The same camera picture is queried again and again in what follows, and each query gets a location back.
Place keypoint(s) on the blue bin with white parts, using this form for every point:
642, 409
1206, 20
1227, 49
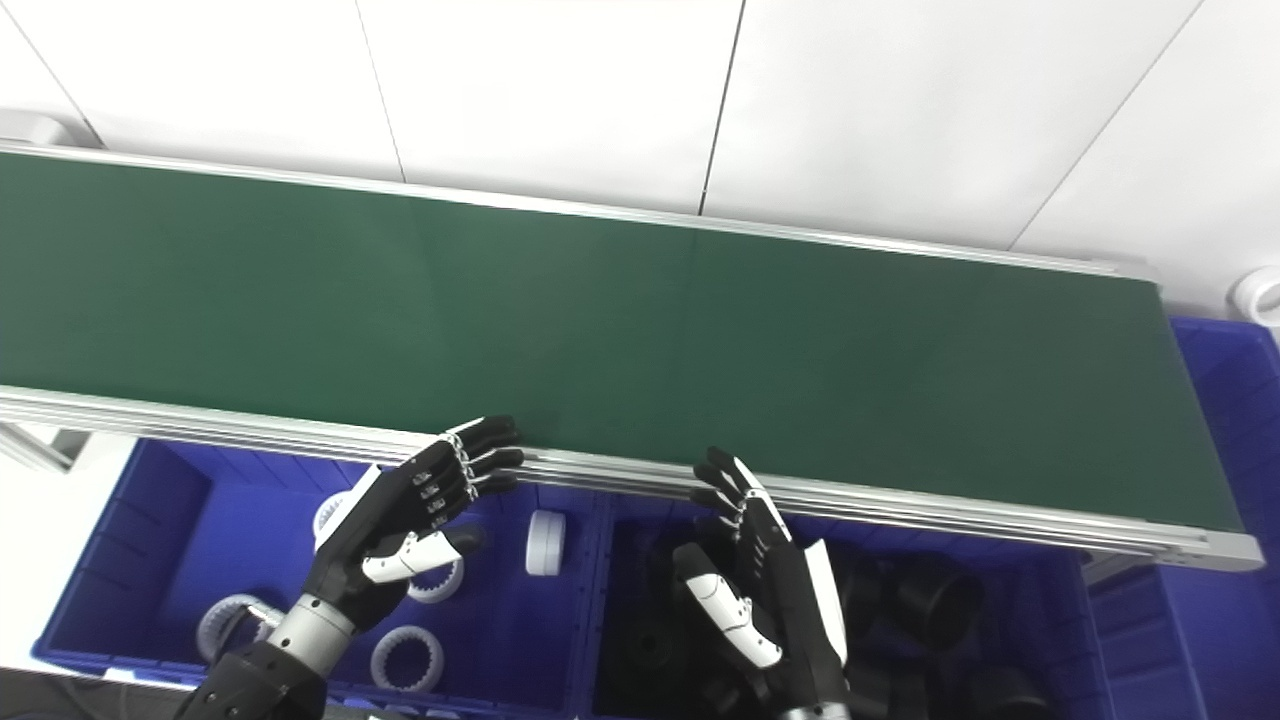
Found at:
200, 540

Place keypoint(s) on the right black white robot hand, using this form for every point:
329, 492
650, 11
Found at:
790, 600

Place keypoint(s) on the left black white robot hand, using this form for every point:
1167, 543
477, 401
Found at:
385, 520

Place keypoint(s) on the white disc part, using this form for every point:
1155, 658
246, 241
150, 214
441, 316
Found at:
545, 545

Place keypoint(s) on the grey conveyor end cover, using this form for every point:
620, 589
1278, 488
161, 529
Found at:
35, 130

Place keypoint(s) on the blue bin with black parts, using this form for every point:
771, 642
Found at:
1070, 640

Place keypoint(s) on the large blue plastic bin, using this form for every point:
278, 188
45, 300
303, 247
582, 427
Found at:
1230, 420

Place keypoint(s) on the green conveyor belt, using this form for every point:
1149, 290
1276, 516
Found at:
950, 512
600, 330

